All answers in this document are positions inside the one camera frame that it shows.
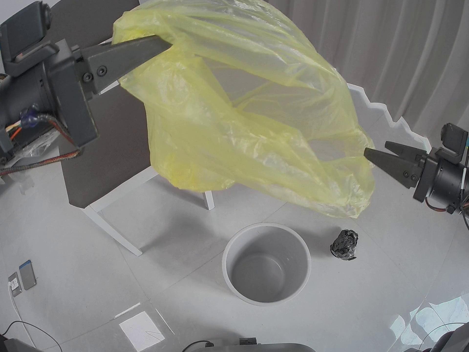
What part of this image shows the white trash bin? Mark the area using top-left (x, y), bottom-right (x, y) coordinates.
top-left (222, 223), bottom-right (312, 304)

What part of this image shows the beige curtain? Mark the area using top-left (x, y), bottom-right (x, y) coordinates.
top-left (209, 0), bottom-right (469, 182)

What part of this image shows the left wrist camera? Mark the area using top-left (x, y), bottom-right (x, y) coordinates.
top-left (0, 1), bottom-right (59, 77)

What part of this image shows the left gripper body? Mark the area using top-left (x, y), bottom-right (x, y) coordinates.
top-left (0, 39), bottom-right (100, 149)

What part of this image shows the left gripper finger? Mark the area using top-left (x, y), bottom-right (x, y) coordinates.
top-left (75, 35), bottom-right (173, 95)

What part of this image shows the grey white chair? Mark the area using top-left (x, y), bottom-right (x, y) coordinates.
top-left (49, 0), bottom-right (215, 257)

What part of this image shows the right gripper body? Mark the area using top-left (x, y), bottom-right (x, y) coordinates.
top-left (413, 147), bottom-right (469, 206)

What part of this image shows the crumpled black plastic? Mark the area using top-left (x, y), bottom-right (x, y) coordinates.
top-left (330, 229), bottom-right (358, 262)

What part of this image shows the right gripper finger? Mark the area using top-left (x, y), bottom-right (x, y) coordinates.
top-left (385, 141), bottom-right (428, 161)
top-left (363, 147), bottom-right (423, 190)

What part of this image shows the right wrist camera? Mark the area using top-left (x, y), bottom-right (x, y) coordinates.
top-left (436, 122), bottom-right (469, 165)

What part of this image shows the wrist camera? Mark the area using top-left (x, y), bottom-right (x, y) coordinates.
top-left (436, 122), bottom-right (469, 165)
top-left (0, 1), bottom-right (59, 77)

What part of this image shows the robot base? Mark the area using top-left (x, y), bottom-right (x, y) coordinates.
top-left (205, 338), bottom-right (305, 352)

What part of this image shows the black cable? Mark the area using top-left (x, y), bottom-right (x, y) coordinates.
top-left (185, 340), bottom-right (215, 352)
top-left (0, 320), bottom-right (63, 352)

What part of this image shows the white cable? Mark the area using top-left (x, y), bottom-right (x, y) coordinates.
top-left (8, 283), bottom-right (37, 344)

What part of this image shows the yellow plastic bag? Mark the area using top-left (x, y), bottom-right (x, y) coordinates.
top-left (111, 0), bottom-right (376, 219)

